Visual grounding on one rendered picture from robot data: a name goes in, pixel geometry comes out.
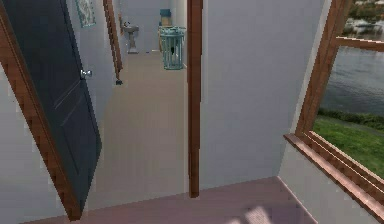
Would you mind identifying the teal framed wall picture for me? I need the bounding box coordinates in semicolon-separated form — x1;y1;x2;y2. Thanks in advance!
75;0;98;29

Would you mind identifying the teal slatted bin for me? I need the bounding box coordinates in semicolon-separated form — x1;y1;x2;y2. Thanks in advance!
158;26;187;71

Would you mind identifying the brown wooden door frame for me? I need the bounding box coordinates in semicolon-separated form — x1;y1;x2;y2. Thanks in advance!
0;0;204;222

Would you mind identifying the brown framed window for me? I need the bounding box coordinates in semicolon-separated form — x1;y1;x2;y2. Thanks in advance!
283;0;384;224

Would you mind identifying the blue and tan box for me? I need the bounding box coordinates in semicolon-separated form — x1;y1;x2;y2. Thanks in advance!
159;8;173;28

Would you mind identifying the dark blue room door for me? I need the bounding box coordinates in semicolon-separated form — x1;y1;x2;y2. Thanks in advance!
1;0;103;212

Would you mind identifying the white pedestal sink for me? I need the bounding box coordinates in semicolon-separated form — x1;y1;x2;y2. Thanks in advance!
123;21;140;55

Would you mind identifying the brown wooden door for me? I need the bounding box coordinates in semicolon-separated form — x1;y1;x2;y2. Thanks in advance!
102;0;124;86

